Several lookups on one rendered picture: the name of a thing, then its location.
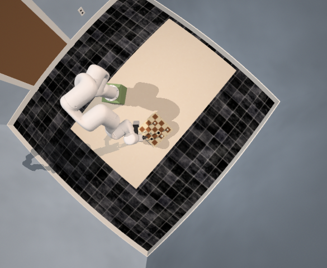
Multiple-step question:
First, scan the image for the brown and cream chessboard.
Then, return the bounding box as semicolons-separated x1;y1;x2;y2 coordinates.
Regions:
138;112;173;148

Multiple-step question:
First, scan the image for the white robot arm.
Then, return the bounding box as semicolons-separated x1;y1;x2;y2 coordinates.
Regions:
60;64;140;145

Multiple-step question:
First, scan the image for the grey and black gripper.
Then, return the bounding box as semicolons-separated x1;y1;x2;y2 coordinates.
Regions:
138;135;148;142

